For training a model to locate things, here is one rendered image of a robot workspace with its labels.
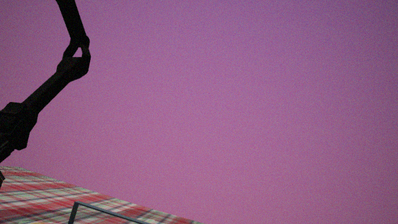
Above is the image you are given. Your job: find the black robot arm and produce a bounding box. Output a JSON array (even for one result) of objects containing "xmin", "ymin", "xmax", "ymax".
[{"xmin": 0, "ymin": 0, "xmax": 91, "ymax": 162}]

